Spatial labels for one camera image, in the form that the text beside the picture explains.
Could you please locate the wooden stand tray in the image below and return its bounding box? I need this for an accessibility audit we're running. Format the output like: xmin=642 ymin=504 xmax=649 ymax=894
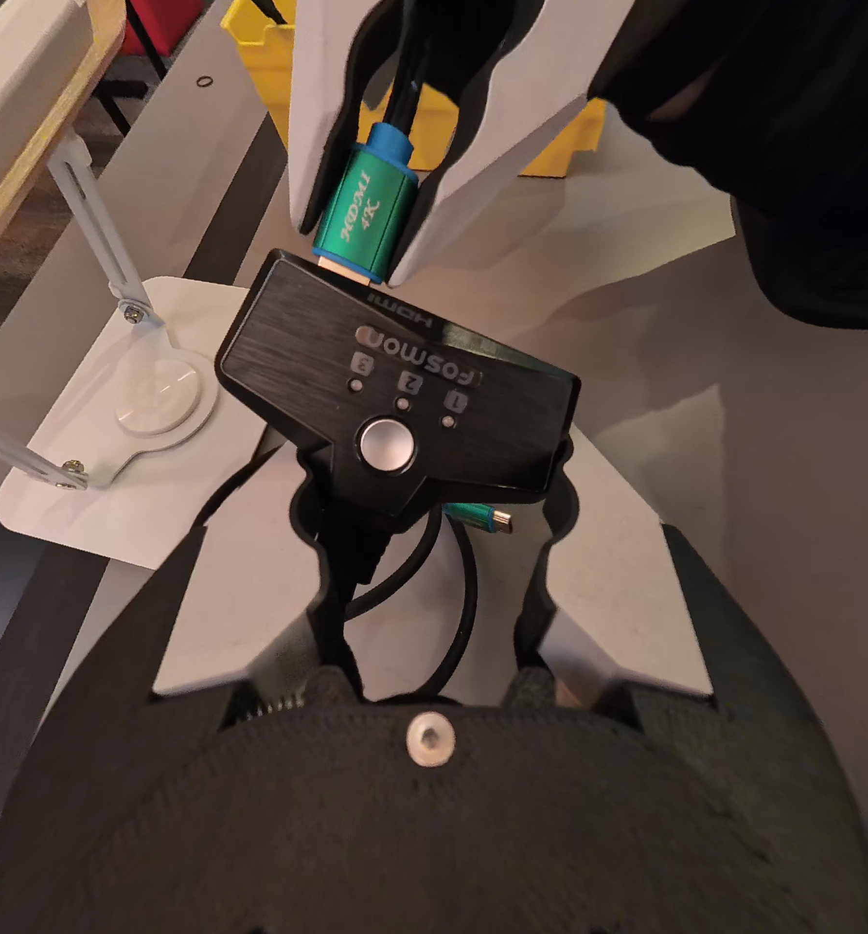
xmin=0 ymin=0 xmax=130 ymax=286

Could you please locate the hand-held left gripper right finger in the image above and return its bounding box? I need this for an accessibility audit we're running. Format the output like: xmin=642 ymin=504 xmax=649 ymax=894
xmin=516 ymin=434 xmax=715 ymax=712

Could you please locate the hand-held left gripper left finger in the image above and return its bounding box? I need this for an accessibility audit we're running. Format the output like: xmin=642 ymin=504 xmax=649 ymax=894
xmin=151 ymin=434 xmax=335 ymax=698

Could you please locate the person's right hand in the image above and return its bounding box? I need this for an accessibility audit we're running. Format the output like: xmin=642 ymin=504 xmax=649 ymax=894
xmin=405 ymin=0 xmax=522 ymax=99

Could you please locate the silver hdmi switch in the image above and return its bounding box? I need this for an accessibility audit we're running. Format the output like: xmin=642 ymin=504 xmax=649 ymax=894
xmin=213 ymin=248 xmax=582 ymax=586

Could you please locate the red plastic crate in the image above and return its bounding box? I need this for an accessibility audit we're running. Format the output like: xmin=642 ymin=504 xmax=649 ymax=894
xmin=124 ymin=0 xmax=209 ymax=74

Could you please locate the person's right forearm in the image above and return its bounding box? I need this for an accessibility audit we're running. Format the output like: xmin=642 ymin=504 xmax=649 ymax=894
xmin=590 ymin=0 xmax=868 ymax=331

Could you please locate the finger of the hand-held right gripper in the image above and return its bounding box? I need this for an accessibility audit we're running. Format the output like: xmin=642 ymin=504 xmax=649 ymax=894
xmin=286 ymin=0 xmax=406 ymax=236
xmin=387 ymin=0 xmax=637 ymax=289

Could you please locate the yellow plastic bin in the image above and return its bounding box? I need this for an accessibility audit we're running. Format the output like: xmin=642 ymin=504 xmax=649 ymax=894
xmin=221 ymin=0 xmax=608 ymax=178

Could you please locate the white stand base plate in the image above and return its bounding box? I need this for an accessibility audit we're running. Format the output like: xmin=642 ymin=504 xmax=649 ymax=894
xmin=0 ymin=131 xmax=274 ymax=570

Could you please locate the black braided hdmi cable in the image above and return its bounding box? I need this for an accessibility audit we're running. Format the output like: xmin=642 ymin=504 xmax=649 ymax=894
xmin=443 ymin=502 xmax=514 ymax=539
xmin=311 ymin=0 xmax=438 ymax=287

